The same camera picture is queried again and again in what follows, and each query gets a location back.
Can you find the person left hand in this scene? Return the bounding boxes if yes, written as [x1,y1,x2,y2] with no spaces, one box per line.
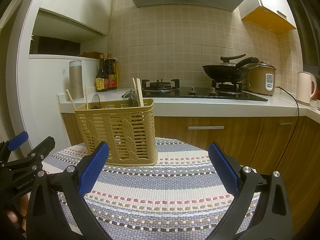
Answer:
[5,194,29,231]

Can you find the brown rice cooker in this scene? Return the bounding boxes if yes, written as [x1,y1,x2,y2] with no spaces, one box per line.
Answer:
[247,62,276,96]

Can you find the tan plastic utensil basket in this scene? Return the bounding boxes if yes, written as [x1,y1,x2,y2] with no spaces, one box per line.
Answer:
[74,99,158,166]

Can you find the cooking oil bottle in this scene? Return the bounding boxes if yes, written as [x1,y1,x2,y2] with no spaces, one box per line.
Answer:
[105,53,118,90]

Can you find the clear plastic spoon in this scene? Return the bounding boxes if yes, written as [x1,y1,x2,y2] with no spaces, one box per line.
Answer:
[91,94,101,109]

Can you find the grey cylindrical canister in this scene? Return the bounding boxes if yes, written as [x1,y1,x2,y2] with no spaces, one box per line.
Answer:
[69,60,84,100]

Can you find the dark soy sauce bottle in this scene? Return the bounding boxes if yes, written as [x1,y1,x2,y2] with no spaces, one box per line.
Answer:
[95,54,108,92]

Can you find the upper wall cabinet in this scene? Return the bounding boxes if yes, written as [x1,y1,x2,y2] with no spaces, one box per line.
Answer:
[238,0,297,34]

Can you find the black gas stove top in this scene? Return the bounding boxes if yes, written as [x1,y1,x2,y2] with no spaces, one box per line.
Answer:
[141,79,267,102]

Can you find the black power cable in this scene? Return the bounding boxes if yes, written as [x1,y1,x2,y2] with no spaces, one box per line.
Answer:
[274,86,300,131]

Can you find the striped woven table cloth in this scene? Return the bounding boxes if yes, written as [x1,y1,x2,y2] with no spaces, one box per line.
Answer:
[41,137,261,240]

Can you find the black wok with lid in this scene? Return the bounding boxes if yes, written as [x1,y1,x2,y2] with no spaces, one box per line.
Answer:
[202,54,259,83]

